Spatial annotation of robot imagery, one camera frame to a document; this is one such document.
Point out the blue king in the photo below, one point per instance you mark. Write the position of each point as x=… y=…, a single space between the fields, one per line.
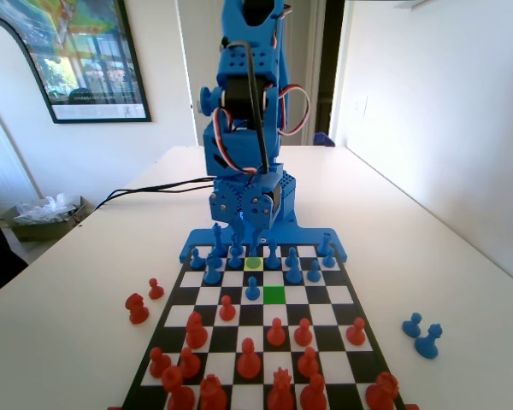
x=217 y=241

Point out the black framed poster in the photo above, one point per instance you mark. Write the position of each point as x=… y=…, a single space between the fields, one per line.
x=102 y=64

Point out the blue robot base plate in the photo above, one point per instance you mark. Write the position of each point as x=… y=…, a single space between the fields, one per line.
x=196 y=239

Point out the black and white chessboard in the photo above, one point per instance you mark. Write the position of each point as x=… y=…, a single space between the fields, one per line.
x=318 y=294

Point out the red rook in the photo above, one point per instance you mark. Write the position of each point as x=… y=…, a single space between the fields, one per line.
x=381 y=392

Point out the blue geared gripper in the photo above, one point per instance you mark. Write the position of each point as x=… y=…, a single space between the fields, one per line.
x=256 y=206

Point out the red king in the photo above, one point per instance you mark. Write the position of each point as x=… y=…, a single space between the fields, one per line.
x=213 y=395

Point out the cardboard box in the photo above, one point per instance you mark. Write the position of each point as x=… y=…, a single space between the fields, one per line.
x=30 y=230

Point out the white wall switch plate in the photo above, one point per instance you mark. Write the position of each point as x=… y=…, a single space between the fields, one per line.
x=361 y=107

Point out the small blue printed part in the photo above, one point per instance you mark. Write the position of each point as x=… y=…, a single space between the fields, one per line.
x=323 y=139

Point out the red queen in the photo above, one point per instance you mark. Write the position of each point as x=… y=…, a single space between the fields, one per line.
x=281 y=393

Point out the captured red pawn, larger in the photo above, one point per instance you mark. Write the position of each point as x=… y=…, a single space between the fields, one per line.
x=137 y=309

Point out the clear plastic wrap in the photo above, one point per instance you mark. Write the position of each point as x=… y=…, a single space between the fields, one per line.
x=47 y=209

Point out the blue queen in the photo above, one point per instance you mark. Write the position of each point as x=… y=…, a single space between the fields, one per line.
x=236 y=252

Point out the blue 3D-printed robot arm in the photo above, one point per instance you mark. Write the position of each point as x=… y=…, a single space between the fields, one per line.
x=248 y=60

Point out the red knight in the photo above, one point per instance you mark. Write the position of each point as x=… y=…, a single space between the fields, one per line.
x=177 y=390

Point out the blue rook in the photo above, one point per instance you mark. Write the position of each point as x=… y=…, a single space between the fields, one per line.
x=324 y=244

